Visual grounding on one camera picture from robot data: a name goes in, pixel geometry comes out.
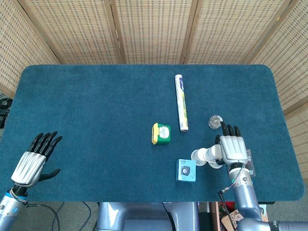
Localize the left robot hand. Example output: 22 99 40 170
11 131 63 189

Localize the black floor equipment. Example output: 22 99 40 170
0 97 13 128

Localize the grey robot torso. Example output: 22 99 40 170
96 201 200 231

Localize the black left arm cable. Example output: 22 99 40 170
25 203 61 231

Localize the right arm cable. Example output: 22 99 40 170
217 167 245 215

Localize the red black coffee packet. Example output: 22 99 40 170
245 149 256 178

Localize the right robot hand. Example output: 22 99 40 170
215 121 249 167

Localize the teal table cloth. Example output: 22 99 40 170
0 64 305 202

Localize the woven wooden folding screen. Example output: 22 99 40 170
0 0 308 171

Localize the white and yellow tube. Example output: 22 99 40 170
174 74 189 132

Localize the cartoon printed cardboard box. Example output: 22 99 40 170
221 208 239 231

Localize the light blue speaker box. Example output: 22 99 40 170
175 158 197 183

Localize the white floral paper cup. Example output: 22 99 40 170
205 145 221 162
191 148 208 167

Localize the green box yellow lid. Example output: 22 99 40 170
151 123 172 145

